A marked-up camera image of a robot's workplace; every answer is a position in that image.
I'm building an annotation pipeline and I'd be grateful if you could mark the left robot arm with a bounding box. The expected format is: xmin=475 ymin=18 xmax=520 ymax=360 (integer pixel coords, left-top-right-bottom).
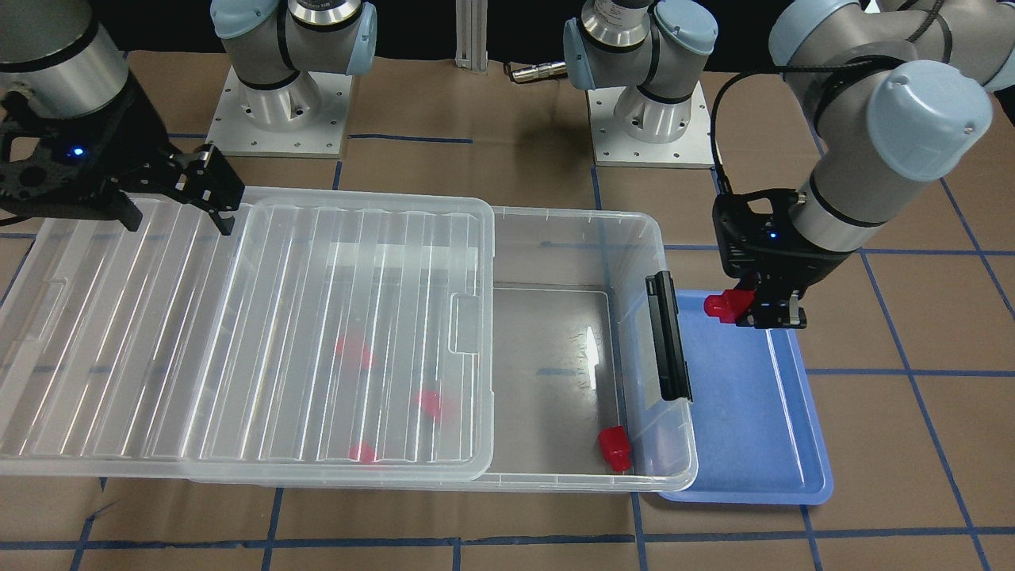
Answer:
xmin=210 ymin=1 xmax=1013 ymax=329

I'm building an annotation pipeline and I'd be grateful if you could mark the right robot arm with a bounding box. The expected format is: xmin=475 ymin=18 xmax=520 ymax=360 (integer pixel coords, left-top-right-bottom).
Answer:
xmin=1 ymin=1 xmax=196 ymax=230

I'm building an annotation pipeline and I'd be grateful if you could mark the metal cable connector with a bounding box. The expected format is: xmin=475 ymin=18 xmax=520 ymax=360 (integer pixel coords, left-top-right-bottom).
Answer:
xmin=508 ymin=61 xmax=568 ymax=84

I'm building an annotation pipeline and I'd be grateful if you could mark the red block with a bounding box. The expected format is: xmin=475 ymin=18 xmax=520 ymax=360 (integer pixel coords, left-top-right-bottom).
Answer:
xmin=596 ymin=425 xmax=632 ymax=473
xmin=348 ymin=441 xmax=378 ymax=463
xmin=703 ymin=289 xmax=756 ymax=324
xmin=413 ymin=389 xmax=454 ymax=426
xmin=335 ymin=334 xmax=373 ymax=370

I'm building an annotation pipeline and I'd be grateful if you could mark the arm base mount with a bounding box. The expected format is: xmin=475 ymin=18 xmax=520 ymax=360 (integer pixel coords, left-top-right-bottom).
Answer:
xmin=563 ymin=1 xmax=718 ymax=169
xmin=207 ymin=1 xmax=378 ymax=159

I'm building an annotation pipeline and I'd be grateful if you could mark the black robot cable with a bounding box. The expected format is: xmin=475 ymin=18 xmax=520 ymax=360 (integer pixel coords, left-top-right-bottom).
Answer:
xmin=711 ymin=0 xmax=952 ymax=195

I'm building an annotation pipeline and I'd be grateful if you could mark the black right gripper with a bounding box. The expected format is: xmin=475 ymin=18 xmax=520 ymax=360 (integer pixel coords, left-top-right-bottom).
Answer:
xmin=1 ymin=75 xmax=246 ymax=237

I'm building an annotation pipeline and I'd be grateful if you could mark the clear plastic box lid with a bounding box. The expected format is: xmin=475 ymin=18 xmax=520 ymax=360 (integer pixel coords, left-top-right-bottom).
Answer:
xmin=1 ymin=187 xmax=496 ymax=487

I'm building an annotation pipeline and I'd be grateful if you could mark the clear plastic storage box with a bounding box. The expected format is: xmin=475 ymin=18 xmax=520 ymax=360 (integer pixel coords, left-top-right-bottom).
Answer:
xmin=185 ymin=205 xmax=699 ymax=492

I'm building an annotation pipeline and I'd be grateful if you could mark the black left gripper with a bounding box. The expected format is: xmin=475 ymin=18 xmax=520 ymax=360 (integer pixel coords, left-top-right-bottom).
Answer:
xmin=713 ymin=188 xmax=860 ymax=330

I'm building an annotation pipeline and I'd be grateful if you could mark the blue plastic tray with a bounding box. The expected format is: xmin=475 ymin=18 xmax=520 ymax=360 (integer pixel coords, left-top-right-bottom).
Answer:
xmin=665 ymin=290 xmax=834 ymax=506

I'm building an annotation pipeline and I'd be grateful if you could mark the black box latch handle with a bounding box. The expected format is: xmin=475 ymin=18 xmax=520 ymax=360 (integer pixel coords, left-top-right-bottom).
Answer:
xmin=645 ymin=270 xmax=693 ymax=402

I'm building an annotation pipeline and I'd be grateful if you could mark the aluminium frame post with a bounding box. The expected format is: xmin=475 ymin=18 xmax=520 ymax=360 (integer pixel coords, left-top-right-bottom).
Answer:
xmin=454 ymin=0 xmax=489 ymax=75

